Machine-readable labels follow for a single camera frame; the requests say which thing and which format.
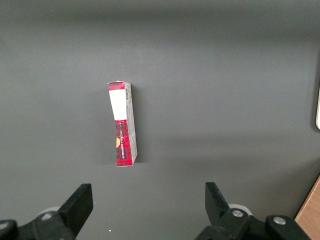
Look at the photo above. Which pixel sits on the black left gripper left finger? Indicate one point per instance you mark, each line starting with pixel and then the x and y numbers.
pixel 75 210

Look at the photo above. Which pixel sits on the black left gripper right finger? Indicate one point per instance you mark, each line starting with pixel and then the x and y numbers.
pixel 217 207

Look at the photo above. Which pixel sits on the beige plastic tray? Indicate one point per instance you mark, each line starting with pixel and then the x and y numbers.
pixel 318 112

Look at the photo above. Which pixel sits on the wooden drawer cabinet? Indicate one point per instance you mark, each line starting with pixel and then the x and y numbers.
pixel 311 215

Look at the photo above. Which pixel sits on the red plaid cardboard box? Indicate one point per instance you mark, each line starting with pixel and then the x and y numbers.
pixel 122 105

